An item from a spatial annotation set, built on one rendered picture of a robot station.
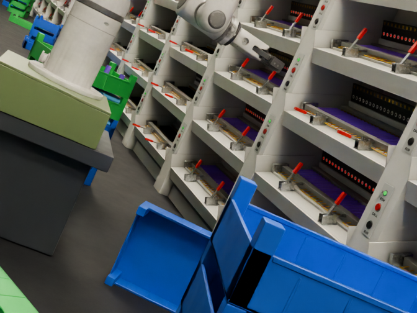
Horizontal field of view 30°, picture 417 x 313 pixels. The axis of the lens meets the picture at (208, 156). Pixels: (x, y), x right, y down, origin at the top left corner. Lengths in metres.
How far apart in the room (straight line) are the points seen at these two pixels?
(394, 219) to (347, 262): 0.80
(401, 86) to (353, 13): 0.53
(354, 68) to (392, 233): 0.53
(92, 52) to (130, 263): 0.51
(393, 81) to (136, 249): 0.73
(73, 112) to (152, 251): 0.39
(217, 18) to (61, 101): 0.49
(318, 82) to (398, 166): 0.66
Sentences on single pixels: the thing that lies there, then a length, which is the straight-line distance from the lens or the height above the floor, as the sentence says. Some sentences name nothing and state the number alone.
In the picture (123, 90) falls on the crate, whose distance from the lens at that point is 2.58.
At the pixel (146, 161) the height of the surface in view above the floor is 0.02.
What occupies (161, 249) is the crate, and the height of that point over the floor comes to 0.11.
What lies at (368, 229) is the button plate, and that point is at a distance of 1.73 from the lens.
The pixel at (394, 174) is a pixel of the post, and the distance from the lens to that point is 1.73.
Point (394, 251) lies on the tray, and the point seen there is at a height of 0.36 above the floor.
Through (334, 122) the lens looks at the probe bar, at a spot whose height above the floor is 0.55.
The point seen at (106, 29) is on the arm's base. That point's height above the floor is 0.53.
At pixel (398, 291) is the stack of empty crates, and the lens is 0.94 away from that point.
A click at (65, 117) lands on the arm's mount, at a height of 0.32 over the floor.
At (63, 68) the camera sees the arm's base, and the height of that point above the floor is 0.41.
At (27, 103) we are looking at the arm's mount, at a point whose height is 0.32.
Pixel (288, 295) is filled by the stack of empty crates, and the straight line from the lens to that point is 0.69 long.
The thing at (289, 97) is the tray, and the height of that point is 0.55.
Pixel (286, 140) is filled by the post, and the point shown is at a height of 0.43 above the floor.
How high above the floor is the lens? 0.60
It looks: 7 degrees down
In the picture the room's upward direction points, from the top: 25 degrees clockwise
